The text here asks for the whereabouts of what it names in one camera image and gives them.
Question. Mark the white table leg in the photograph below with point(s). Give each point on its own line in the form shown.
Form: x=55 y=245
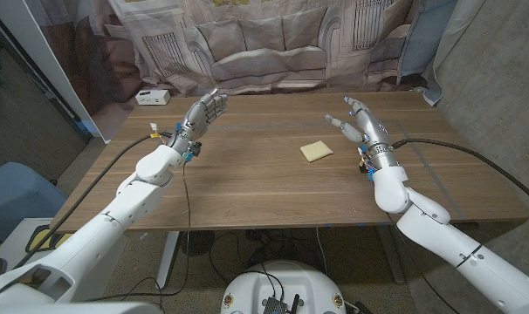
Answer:
x=168 y=257

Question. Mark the white floor platform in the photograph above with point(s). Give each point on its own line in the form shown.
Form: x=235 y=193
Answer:
x=11 y=240

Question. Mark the pale yellow sponge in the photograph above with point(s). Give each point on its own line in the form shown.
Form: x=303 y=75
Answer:
x=316 y=151

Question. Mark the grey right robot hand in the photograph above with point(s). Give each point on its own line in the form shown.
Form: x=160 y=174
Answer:
x=373 y=135

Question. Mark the white upright panel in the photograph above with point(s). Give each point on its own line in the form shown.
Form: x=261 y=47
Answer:
x=42 y=56

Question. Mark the yellow pad with black rim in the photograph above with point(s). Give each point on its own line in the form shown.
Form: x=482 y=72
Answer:
x=39 y=237

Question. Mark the black round fan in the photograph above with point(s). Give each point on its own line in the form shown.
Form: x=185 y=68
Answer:
x=197 y=243

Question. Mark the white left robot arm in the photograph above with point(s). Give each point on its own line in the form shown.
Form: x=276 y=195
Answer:
x=107 y=227

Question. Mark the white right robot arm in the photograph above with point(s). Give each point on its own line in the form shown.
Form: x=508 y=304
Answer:
x=448 y=244

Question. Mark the white power strip box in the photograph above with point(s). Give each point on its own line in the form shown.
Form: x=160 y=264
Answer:
x=153 y=97

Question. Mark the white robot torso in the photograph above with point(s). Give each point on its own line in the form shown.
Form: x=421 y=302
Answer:
x=286 y=283

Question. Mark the grey table leg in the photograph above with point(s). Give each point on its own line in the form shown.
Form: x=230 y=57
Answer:
x=391 y=257

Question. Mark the black device on torso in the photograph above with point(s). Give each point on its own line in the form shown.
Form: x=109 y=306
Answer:
x=275 y=305

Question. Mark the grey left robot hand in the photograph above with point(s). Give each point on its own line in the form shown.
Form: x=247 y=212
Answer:
x=199 y=115

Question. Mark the printed sofa backdrop cloth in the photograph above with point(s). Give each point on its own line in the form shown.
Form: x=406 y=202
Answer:
x=264 y=56

